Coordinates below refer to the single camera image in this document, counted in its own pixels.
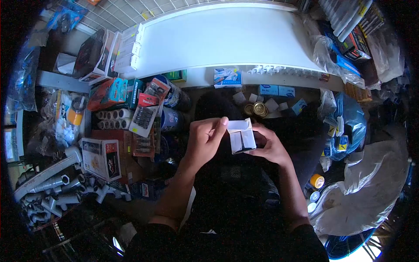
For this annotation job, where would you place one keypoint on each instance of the person's left hand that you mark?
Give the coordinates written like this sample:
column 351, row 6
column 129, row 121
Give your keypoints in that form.
column 201, row 144

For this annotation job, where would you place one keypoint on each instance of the person's right hand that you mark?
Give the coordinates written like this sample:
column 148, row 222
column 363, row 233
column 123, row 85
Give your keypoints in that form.
column 271, row 149

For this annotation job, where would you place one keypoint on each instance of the person's right thumb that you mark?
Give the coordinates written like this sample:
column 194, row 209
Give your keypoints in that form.
column 262, row 128

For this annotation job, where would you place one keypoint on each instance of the person's right fingers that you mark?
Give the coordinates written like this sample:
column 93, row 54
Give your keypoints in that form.
column 252, row 152

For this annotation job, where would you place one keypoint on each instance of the person's left thumb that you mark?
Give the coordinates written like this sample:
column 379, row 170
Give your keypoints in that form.
column 220, row 131

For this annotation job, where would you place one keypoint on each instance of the person's left index finger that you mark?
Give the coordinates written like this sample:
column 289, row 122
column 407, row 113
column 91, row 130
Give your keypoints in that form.
column 206, row 121

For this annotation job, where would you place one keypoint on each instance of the small white cardboard box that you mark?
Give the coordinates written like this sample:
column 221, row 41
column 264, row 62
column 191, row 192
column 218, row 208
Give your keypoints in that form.
column 242, row 139

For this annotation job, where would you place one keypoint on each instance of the brass round lids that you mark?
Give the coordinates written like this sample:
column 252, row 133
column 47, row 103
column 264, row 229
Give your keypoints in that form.
column 258, row 108

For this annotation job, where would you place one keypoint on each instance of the pile of small white boxes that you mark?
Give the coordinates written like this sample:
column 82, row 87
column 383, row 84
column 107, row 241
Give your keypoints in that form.
column 271, row 104

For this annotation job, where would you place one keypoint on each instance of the blue tin can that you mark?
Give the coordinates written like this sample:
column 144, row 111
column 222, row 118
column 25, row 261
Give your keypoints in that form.
column 171, row 119
column 175, row 95

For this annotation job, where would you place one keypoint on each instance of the light blue flat boxes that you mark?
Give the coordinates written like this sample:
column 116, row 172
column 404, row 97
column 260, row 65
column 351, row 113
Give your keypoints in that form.
column 277, row 90

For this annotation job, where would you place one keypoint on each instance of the blue white tool box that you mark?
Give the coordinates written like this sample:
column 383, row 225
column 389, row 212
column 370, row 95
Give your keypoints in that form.
column 228, row 78

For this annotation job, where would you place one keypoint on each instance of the green cardboard box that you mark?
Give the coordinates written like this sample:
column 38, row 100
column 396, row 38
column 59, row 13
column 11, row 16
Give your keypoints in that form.
column 176, row 75

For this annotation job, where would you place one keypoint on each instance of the clear blister bit packet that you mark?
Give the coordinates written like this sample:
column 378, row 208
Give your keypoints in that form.
column 157, row 89

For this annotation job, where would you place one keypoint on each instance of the row of white plastic clips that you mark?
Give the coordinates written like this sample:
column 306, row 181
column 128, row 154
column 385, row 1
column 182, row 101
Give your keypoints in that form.
column 281, row 70

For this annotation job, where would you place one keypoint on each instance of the red bit set packet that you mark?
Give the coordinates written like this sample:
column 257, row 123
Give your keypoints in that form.
column 144, row 114

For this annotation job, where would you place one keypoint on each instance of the orange capped can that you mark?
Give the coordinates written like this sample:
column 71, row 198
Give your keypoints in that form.
column 317, row 180

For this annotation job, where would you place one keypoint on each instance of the green screwdriver box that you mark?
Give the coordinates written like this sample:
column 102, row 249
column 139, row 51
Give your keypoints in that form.
column 135, row 93

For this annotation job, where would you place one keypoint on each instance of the large white shelf board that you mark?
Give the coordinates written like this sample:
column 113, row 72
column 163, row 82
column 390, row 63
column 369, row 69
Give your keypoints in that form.
column 222, row 39

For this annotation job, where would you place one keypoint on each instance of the brown cardboard box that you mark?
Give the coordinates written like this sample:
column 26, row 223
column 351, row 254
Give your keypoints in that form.
column 129, row 163

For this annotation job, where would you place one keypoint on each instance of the blue plastic bag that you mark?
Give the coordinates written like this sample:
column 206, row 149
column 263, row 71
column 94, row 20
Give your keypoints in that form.
column 350, row 124

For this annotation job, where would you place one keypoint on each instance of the person's body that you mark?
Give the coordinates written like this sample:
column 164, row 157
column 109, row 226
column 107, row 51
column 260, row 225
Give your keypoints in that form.
column 229, row 242

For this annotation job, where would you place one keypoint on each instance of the row of white pipe fittings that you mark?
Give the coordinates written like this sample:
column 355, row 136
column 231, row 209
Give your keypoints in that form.
column 113, row 119

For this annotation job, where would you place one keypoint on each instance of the clear plastic bag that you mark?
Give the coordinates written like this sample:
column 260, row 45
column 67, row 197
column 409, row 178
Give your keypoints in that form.
column 324, row 55

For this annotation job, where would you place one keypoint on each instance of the orange teal tool box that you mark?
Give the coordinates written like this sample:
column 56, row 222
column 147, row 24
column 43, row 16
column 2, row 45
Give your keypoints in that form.
column 106, row 93

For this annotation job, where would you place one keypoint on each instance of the stack of white boxes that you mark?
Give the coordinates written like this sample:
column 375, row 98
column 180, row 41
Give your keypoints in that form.
column 129, row 49

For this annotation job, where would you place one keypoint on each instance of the white box with red print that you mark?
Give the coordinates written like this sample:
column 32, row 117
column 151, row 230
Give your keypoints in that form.
column 101, row 159

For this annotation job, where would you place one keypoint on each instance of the large white sack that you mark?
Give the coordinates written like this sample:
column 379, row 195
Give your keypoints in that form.
column 366, row 190

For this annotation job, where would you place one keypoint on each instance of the black orange box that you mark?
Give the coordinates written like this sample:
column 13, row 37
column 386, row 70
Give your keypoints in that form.
column 355, row 46

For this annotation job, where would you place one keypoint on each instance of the orange tape roll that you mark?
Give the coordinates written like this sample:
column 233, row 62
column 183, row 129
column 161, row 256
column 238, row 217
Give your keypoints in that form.
column 75, row 117

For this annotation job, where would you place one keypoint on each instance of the black white red carton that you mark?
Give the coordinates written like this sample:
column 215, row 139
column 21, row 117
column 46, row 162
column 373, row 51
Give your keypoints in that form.
column 93, row 54

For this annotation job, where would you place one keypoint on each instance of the clear bag of white fittings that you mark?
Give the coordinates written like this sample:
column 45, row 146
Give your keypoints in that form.
column 67, row 121

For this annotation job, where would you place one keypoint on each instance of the stack of white tubes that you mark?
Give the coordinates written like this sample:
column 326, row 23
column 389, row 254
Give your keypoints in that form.
column 347, row 16

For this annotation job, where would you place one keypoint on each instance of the pile of grey pipe fittings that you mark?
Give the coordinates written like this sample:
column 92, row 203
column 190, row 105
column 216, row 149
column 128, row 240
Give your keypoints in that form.
column 55, row 193

